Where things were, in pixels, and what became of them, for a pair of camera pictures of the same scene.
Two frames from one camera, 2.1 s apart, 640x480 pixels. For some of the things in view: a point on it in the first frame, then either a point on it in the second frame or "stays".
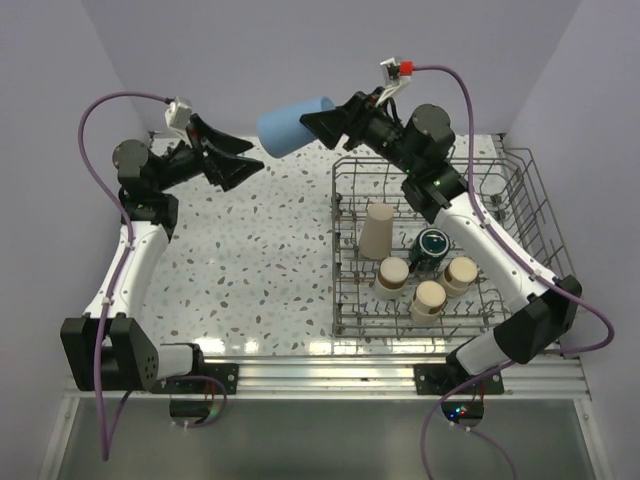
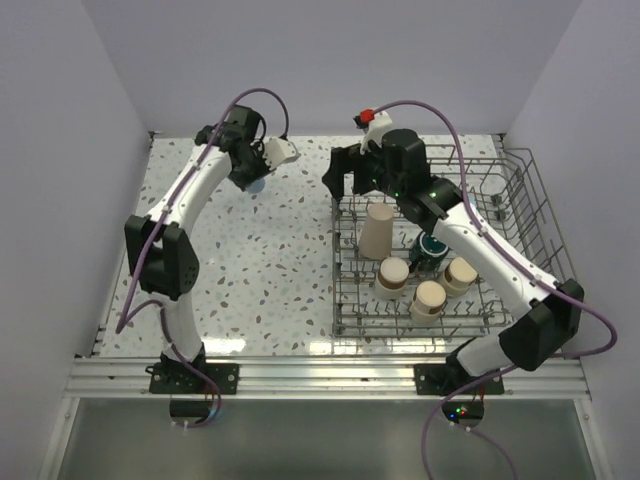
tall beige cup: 376,236 stays
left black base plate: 225,372 stays
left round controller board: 190,412 stays
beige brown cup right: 459,275 stays
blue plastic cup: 281,130 to 256,186
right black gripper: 353,119 to 344,160
